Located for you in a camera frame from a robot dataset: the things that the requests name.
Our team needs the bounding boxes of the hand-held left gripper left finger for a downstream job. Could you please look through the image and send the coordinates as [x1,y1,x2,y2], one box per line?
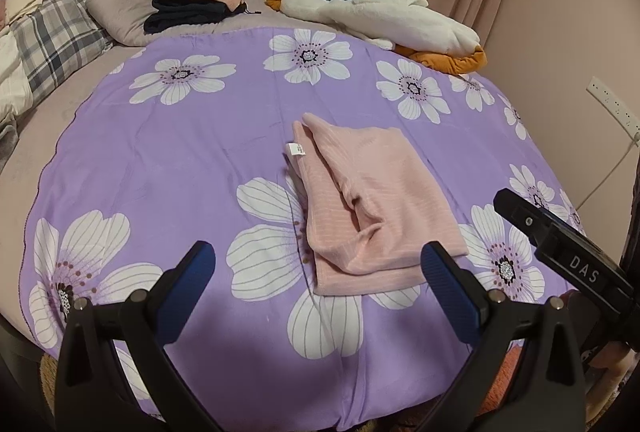
[52,240,221,432]

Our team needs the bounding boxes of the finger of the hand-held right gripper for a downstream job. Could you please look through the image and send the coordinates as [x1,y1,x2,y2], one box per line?
[492,188,556,258]

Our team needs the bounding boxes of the white power cable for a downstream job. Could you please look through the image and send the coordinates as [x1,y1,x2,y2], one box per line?
[584,131,640,204]

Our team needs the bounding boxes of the white wall socket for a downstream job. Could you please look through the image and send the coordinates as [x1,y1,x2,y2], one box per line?
[586,76,640,139]

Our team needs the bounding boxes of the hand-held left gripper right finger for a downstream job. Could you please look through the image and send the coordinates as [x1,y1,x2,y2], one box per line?
[417,240,588,432]

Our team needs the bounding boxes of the purple floral blanket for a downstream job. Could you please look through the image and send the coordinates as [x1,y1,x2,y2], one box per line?
[17,26,586,432]

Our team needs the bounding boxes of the pink ribbed sweater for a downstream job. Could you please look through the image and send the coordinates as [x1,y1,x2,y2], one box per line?
[291,112,468,298]

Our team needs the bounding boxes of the white duvet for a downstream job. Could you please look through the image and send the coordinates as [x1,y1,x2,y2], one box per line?
[0,27,34,119]

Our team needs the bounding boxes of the white goose plush toy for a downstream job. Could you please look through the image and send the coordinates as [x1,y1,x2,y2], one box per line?
[265,0,487,75]

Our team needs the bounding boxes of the folded dark navy clothes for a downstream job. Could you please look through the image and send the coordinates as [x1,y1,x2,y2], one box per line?
[143,0,249,36]

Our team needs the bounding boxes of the grey pillow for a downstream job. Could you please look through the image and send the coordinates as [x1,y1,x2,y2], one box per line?
[86,0,168,48]

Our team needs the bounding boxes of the plaid pillow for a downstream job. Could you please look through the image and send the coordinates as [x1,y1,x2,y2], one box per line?
[10,0,114,106]

